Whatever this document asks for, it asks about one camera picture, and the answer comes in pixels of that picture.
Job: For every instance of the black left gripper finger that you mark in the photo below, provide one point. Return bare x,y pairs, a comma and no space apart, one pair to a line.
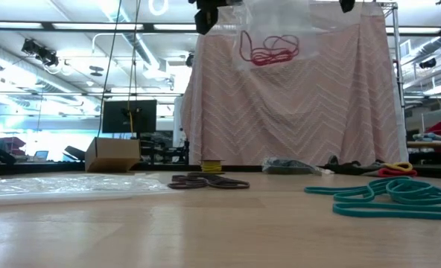
206,18

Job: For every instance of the long red rubber band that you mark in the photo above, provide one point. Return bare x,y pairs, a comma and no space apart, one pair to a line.
241,46
280,37

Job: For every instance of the clear plastic zip bag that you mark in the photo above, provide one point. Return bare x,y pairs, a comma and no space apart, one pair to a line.
295,166
280,18

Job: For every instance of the dark brown rubber band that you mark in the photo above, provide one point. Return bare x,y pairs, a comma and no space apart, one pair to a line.
235,183
179,185

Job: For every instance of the teal rubber band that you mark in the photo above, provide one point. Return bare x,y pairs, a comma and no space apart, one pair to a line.
336,210
429,196
317,191

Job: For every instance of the clear zip bag stack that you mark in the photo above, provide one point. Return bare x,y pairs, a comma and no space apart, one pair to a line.
75,186

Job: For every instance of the yellow and red bands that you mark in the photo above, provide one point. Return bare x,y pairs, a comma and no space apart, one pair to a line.
395,172

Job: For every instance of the pink chevron cloth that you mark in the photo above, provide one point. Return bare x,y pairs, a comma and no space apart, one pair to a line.
280,111

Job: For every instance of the black computer monitor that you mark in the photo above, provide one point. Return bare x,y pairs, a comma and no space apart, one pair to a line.
116,117

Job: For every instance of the black desk equipment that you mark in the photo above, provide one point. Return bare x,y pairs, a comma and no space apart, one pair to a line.
161,152

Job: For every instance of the brown cardboard box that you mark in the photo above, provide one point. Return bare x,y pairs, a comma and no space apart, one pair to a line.
112,152

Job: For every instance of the wooden side table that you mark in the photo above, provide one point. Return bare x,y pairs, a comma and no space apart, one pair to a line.
433,145

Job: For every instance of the black aluminium frame rail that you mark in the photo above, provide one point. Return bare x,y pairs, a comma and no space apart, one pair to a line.
436,170
168,168
19,168

